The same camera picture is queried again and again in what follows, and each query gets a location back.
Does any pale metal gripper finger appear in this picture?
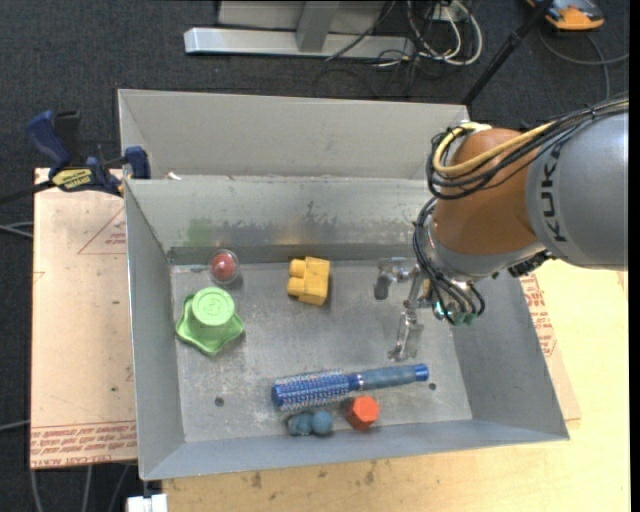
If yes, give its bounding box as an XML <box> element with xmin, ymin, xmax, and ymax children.
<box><xmin>373</xmin><ymin>256</ymin><xmax>420</xmax><ymax>302</ymax></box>
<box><xmin>387</xmin><ymin>309</ymin><xmax>426</xmax><ymax>363</ymax></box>

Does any yellow toy building block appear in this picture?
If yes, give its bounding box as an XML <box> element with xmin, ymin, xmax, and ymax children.
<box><xmin>286</xmin><ymin>256</ymin><xmax>332</xmax><ymax>307</ymax></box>

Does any orange-red hexagonal block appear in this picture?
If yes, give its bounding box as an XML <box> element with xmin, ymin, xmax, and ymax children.
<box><xmin>344</xmin><ymin>395</ymin><xmax>381</xmax><ymax>432</ymax></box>

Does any grey metal bin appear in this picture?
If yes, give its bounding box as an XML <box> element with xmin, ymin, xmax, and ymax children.
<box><xmin>117</xmin><ymin>88</ymin><xmax>571</xmax><ymax>482</ymax></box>

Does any blue round hairbrush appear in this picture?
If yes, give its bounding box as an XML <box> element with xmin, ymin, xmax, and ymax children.
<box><xmin>270</xmin><ymin>363</ymin><xmax>431</xmax><ymax>414</ymax></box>

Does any grey-blue lumpy toy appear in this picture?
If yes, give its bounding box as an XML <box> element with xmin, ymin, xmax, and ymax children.
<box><xmin>286</xmin><ymin>409</ymin><xmax>335</xmax><ymax>438</ymax></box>

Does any red ball in clear dome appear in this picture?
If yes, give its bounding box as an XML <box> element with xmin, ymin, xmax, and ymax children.
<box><xmin>208</xmin><ymin>248</ymin><xmax>242</xmax><ymax>286</ymax></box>

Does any green star-rimmed cup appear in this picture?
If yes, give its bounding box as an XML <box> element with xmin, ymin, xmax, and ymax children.
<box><xmin>174</xmin><ymin>286</ymin><xmax>246</xmax><ymax>357</ymax></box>

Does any brown cardboard board red print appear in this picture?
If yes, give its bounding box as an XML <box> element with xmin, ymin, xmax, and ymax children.
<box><xmin>29</xmin><ymin>167</ymin><xmax>584</xmax><ymax>471</ymax></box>

